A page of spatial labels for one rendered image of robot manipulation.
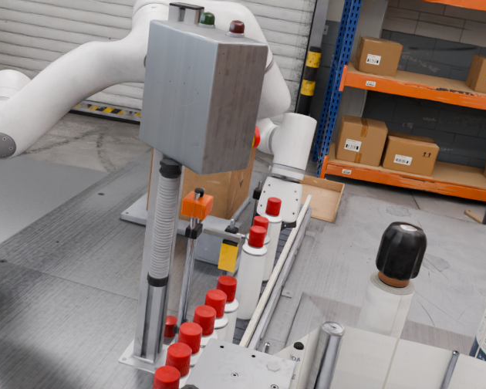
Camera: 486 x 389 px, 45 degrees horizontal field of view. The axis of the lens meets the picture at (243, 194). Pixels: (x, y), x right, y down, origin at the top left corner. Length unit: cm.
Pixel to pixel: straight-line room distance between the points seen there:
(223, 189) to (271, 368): 99
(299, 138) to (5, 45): 468
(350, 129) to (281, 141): 340
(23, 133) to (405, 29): 454
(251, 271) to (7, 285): 56
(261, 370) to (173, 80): 42
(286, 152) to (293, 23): 390
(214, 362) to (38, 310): 69
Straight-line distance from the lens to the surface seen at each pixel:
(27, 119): 129
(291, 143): 143
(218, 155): 84
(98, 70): 124
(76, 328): 128
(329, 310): 136
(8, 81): 140
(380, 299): 113
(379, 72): 476
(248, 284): 121
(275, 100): 132
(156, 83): 91
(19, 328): 128
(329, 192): 220
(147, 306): 114
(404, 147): 491
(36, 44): 577
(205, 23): 91
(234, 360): 71
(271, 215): 134
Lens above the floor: 158
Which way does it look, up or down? 22 degrees down
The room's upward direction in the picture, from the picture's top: 10 degrees clockwise
